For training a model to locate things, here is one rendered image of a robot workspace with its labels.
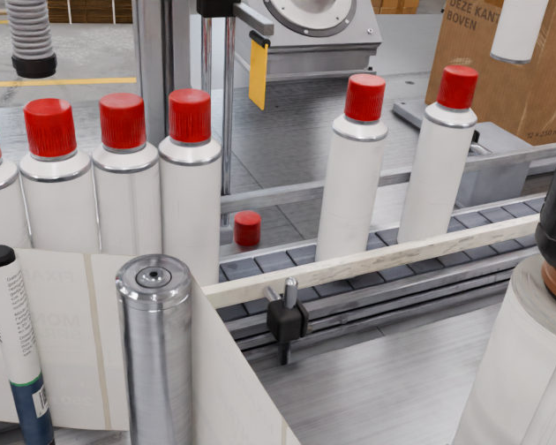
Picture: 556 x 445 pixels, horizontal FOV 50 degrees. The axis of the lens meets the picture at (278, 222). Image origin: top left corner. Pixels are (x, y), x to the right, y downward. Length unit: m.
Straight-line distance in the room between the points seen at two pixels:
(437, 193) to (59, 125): 0.37
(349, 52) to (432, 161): 0.75
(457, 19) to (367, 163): 0.61
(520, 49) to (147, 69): 0.48
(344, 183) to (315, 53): 0.77
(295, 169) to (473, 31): 0.39
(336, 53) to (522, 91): 0.46
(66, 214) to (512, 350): 0.32
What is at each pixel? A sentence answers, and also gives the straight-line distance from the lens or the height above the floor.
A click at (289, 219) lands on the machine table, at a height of 0.83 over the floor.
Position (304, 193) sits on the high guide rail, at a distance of 0.61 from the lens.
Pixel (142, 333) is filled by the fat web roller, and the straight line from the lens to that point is 0.31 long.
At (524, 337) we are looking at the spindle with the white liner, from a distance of 0.34.
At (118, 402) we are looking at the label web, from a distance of 0.41.
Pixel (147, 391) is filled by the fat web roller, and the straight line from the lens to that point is 0.34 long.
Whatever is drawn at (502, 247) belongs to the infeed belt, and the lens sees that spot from 0.73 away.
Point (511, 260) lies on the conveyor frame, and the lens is 0.72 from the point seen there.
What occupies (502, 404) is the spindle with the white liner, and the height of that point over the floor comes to 1.00.
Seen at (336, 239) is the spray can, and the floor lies 0.93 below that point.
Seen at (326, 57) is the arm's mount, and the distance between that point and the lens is 1.32.
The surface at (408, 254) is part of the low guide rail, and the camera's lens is 0.63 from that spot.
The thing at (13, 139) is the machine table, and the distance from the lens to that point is 1.03.
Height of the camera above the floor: 1.26
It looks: 33 degrees down
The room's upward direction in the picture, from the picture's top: 5 degrees clockwise
